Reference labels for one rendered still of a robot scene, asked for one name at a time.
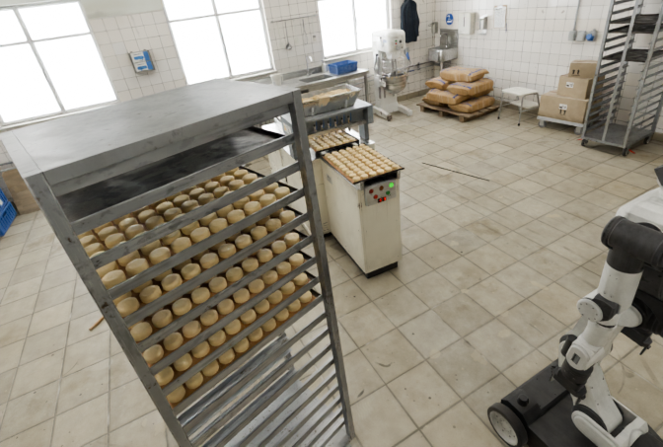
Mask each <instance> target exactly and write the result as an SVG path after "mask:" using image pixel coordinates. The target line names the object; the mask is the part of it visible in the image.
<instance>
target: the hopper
mask: <svg viewBox="0 0 663 447"><path fill-rule="evenodd" d="M338 89H341V90H348V91H350V92H348V93H343V94H339V95H334V96H330V97H326V98H321V99H317V100H313V101H309V102H305V103H303V107H304V114H305V117H308V116H312V115H317V114H321V113H325V112H332V111H336V110H340V109H344V108H349V107H353V106H354V104H355V102H356V100H357V98H358V95H359V93H360V91H361V89H359V88H356V87H353V86H350V85H347V84H345V85H340V86H335V87H331V88H326V89H322V90H318V91H314V92H309V93H305V94H301V95H302V101H305V100H307V99H311V97H312V98H313V97H314V96H316V95H318V96H320V97H321V96H324V95H326V94H331V93H330V91H336V90H338Z"/></svg>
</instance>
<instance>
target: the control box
mask: <svg viewBox="0 0 663 447"><path fill-rule="evenodd" d="M390 183H393V184H394V185H393V186H392V187H390ZM380 186H383V187H384V188H383V189H382V190H380ZM370 189H373V193H370V192H369V191H370ZM387 191H389V192H390V194H389V195H387V194H386V192H387ZM376 194H377V195H378V198H377V199H375V198H374V195H376ZM364 197H365V205H366V206H370V205H373V204H376V203H379V199H380V198H381V200H380V201H381V202H382V201H385V199H384V198H386V200H388V199H391V198H394V197H397V192H396V180H395V179H390V180H387V181H384V182H381V183H378V184H375V185H372V186H367V187H365V188H364Z"/></svg>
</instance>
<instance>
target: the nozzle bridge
mask: <svg viewBox="0 0 663 447"><path fill-rule="evenodd" d="M350 113H351V121H350V124H348V122H347V116H348V115H349V118H350ZM343 115H344V123H343V125H341V121H340V120H341V118H342V119H343ZM336 116H337V118H336ZM330 118H331V119H330ZM280 119H281V124H282V130H283V133H284V134H285V135H288V134H290V133H293V128H292V123H291V117H290V113H287V114H284V115H281V116H280ZM305 119H306V125H307V132H308V138H312V137H316V136H319V135H323V134H327V133H331V132H335V131H339V130H342V129H346V128H349V127H353V126H357V125H358V126H359V137H361V138H362V139H364V140H368V139H369V129H368V124H370V123H374V119H373V105H371V104H369V103H366V102H364V101H361V100H359V99H357V100H356V102H355V104H354V106H353V107H349V108H344V109H340V110H336V111H332V112H325V113H321V114H317V115H312V116H308V117H305ZM323 120H324V121H323ZM334 120H336V122H337V125H336V126H337V127H334ZM328 121H329V122H330V125H331V129H328ZM316 122H317V125H316V128H317V132H314V124H316ZM321 122H322V123H323V127H324V130H323V131H321ZM288 146H289V151H290V156H291V157H292V158H293V159H294V160H297V159H298V156H297V151H296V145H295V143H293V144H291V145H288Z"/></svg>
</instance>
